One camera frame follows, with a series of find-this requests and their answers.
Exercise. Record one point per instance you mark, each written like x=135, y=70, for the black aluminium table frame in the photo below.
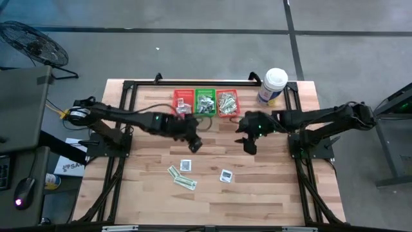
x=209, y=83

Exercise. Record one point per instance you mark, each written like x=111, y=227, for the white blue wipes canister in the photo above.
x=273, y=80

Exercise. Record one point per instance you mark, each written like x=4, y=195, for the green plastic basket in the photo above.
x=205, y=91

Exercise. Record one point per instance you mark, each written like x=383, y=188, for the dark grey desk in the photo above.
x=40, y=212

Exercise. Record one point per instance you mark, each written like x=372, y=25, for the white printed box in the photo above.
x=69, y=167

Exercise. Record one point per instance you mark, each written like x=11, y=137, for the yellow blue can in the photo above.
x=53, y=181

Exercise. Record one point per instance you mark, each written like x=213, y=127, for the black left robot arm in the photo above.
x=128, y=117

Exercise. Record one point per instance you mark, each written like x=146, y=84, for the black floor fan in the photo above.
x=35, y=45

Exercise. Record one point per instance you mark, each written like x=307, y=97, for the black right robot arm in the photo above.
x=322, y=119

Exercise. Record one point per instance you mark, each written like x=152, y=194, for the plain white packet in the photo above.
x=232, y=112

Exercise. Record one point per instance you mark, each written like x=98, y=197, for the black computer mouse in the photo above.
x=25, y=193

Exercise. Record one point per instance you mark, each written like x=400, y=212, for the yellow plug connector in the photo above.
x=65, y=113

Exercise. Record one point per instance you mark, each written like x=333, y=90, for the black keyboard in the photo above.
x=4, y=172

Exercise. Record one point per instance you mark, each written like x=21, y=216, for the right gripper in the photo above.
x=257, y=125

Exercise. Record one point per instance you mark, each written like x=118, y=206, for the orange plastic basket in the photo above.
x=227, y=91
x=188, y=93

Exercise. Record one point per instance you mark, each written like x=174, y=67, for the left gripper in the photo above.
x=183, y=127

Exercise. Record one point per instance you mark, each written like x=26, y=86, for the black metal cart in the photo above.
x=392, y=106

